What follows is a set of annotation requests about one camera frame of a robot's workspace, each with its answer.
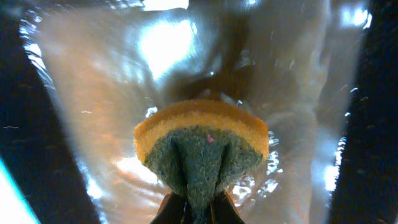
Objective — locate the green yellow sponge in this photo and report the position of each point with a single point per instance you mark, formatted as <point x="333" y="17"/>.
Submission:
<point x="199" y="147"/>

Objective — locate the black water basin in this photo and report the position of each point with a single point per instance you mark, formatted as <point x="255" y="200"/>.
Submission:
<point x="78" y="76"/>

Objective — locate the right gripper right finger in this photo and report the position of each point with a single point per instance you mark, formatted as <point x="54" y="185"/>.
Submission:
<point x="222" y="210"/>

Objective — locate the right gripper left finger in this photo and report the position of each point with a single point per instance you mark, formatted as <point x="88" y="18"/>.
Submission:
<point x="173" y="210"/>

